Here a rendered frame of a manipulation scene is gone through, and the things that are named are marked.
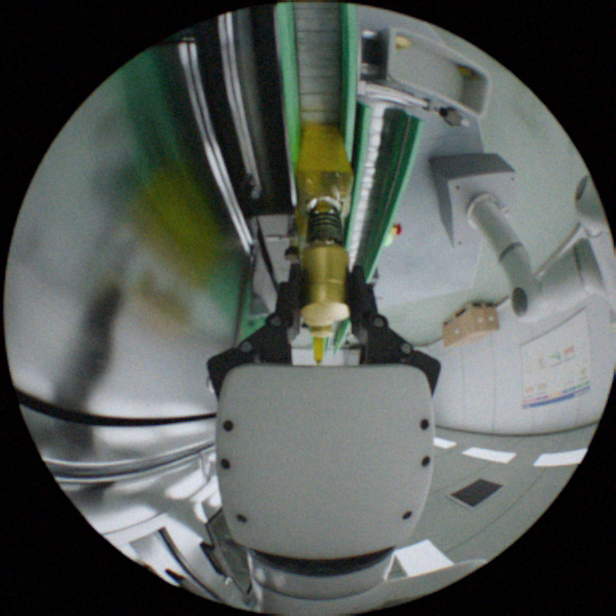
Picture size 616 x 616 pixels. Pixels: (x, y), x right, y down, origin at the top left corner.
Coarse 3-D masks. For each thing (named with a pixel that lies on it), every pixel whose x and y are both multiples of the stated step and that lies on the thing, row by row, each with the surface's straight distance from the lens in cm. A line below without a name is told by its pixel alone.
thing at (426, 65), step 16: (400, 32) 47; (416, 48) 54; (432, 48) 53; (448, 48) 50; (400, 64) 51; (416, 64) 52; (432, 64) 54; (448, 64) 57; (464, 64) 56; (400, 80) 43; (416, 80) 52; (432, 80) 53; (448, 80) 55; (464, 80) 58; (480, 80) 56; (448, 96) 55; (464, 96) 57; (480, 96) 54; (480, 112) 52
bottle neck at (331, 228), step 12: (312, 204) 18; (324, 204) 18; (336, 204) 18; (312, 216) 17; (324, 216) 16; (336, 216) 17; (312, 228) 16; (324, 228) 15; (336, 228) 16; (312, 240) 15; (324, 240) 18; (336, 240) 15
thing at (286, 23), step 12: (288, 12) 33; (288, 24) 31; (288, 36) 29; (288, 48) 29; (288, 60) 28; (288, 72) 28; (288, 84) 28; (288, 96) 28; (288, 108) 28; (288, 120) 29; (288, 132) 29; (300, 132) 37; (300, 144) 36; (312, 336) 109; (312, 348) 140
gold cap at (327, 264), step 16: (304, 256) 14; (320, 256) 13; (336, 256) 14; (304, 272) 14; (320, 272) 13; (336, 272) 13; (304, 288) 13; (320, 288) 12; (336, 288) 12; (304, 304) 12; (320, 304) 12; (336, 304) 12; (352, 304) 13; (320, 320) 15
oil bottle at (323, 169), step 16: (320, 128) 35; (336, 128) 36; (304, 144) 27; (320, 144) 27; (336, 144) 27; (304, 160) 22; (320, 160) 22; (336, 160) 22; (304, 176) 19; (320, 176) 19; (336, 176) 19; (352, 176) 20; (304, 192) 19; (320, 192) 19; (336, 192) 19; (352, 192) 20; (304, 208) 20
